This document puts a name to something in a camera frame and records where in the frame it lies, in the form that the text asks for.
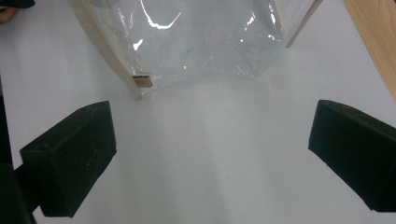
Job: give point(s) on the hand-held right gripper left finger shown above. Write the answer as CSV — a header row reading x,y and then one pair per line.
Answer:
x,y
68,161

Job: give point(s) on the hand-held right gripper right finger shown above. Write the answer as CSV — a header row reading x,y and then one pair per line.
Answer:
x,y
355,155

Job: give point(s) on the clear plastic bag beige trim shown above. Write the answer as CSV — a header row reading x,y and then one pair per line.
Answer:
x,y
193,56

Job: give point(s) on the white table board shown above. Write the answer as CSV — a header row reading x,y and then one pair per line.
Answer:
x,y
202,155

